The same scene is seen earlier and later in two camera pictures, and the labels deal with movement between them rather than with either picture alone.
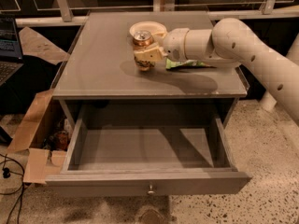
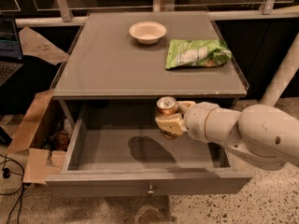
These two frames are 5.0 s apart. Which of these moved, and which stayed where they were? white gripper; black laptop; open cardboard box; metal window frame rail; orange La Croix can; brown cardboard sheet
Moved: white gripper; orange La Croix can
Stayed: black laptop; brown cardboard sheet; metal window frame rail; open cardboard box
